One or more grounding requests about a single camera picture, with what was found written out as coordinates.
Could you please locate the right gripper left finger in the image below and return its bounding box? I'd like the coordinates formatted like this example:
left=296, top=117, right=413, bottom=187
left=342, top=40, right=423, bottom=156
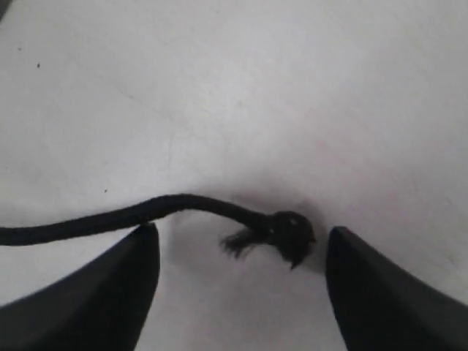
left=1, top=224, right=160, bottom=350

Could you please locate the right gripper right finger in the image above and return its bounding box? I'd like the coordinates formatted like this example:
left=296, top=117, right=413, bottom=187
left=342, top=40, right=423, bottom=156
left=325, top=227, right=467, bottom=350

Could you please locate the black rope with knotted end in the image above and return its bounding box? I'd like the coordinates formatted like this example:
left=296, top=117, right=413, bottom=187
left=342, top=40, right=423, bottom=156
left=0, top=193, right=317, bottom=271

